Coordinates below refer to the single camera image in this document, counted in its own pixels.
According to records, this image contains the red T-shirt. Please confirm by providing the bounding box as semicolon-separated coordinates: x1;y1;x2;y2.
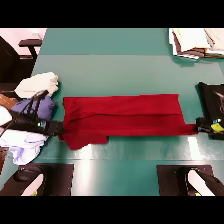
59;93;200;151

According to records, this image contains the pale lilac garment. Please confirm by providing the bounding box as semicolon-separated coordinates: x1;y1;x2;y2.
0;129;49;166

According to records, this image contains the dark red folded garment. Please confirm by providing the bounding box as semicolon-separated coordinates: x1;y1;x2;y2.
173;46;224;61

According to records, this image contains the black T-shirt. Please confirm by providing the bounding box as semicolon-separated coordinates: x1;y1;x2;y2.
195;81;224;141

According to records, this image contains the brown garment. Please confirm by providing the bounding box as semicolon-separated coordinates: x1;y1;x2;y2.
0;93;18;111

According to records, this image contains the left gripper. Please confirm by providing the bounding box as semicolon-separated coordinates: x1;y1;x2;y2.
45;119;66;137

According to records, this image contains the purple garment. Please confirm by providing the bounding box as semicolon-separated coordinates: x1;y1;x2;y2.
10;95;57;122

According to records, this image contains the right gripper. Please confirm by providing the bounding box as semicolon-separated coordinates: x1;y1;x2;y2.
194;117;212;135

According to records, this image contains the cream folded garment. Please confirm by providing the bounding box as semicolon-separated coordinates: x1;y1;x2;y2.
203;27;224;56

